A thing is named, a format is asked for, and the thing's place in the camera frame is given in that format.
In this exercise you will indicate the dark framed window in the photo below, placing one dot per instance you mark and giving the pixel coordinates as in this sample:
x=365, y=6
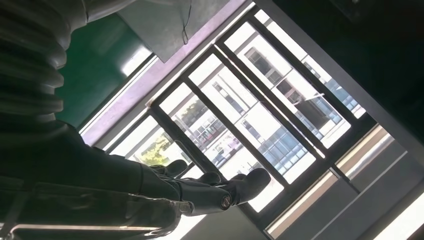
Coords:
x=228, y=119

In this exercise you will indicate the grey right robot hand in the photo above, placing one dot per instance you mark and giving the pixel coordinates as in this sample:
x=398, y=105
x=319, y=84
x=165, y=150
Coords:
x=99, y=172

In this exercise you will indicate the green conveyor belt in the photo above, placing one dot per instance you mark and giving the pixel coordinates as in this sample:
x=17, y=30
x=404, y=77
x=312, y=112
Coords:
x=96, y=66

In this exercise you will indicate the silver conveyor frame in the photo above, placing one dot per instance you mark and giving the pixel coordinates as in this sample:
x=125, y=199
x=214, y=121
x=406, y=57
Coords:
x=116, y=96

